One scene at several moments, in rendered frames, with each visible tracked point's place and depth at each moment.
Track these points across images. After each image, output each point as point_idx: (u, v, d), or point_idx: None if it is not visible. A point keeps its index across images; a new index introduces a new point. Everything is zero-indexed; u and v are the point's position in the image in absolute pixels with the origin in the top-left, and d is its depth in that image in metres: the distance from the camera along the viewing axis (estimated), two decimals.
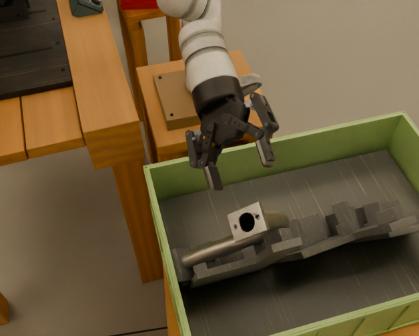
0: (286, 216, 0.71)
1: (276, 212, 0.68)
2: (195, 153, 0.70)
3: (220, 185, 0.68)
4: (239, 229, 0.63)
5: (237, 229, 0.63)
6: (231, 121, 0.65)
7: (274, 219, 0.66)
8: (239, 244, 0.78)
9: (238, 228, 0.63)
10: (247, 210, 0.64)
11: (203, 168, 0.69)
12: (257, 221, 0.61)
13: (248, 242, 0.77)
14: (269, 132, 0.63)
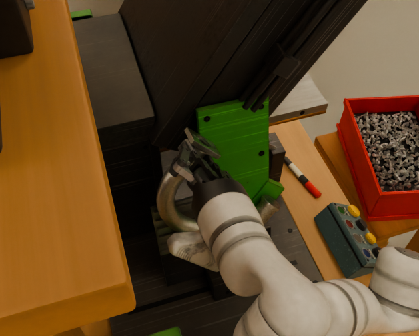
0: (159, 193, 0.72)
1: (171, 177, 0.70)
2: None
3: None
4: (209, 143, 0.70)
5: (211, 144, 0.71)
6: (209, 169, 0.63)
7: None
8: None
9: (210, 144, 0.70)
10: (202, 152, 0.68)
11: (215, 167, 0.69)
12: (194, 135, 0.69)
13: (192, 219, 0.79)
14: None
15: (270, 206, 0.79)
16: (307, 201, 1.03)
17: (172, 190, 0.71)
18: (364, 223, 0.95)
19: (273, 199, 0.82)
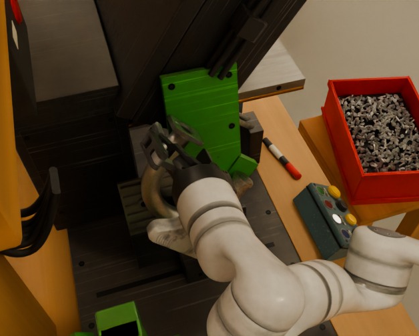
0: (143, 181, 0.71)
1: None
2: None
3: (198, 157, 0.71)
4: (193, 131, 0.70)
5: (194, 131, 0.70)
6: (187, 155, 0.61)
7: None
8: None
9: (193, 131, 0.70)
10: (185, 139, 0.68)
11: (215, 167, 0.69)
12: (177, 121, 0.68)
13: None
14: (151, 135, 0.62)
15: (242, 182, 0.76)
16: (287, 183, 1.00)
17: (156, 179, 0.70)
18: (344, 204, 0.92)
19: (247, 175, 0.79)
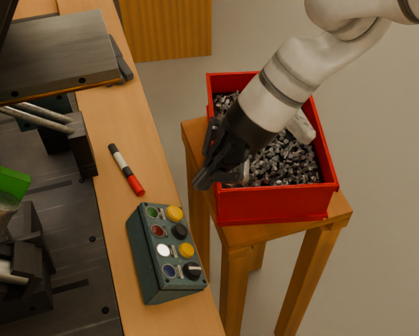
0: None
1: None
2: (209, 142, 0.68)
3: (202, 185, 0.71)
4: None
5: None
6: (224, 151, 0.64)
7: None
8: None
9: None
10: None
11: (205, 163, 0.69)
12: None
13: None
14: (215, 179, 0.67)
15: None
16: (127, 201, 0.80)
17: None
18: (182, 230, 0.72)
19: (15, 197, 0.59)
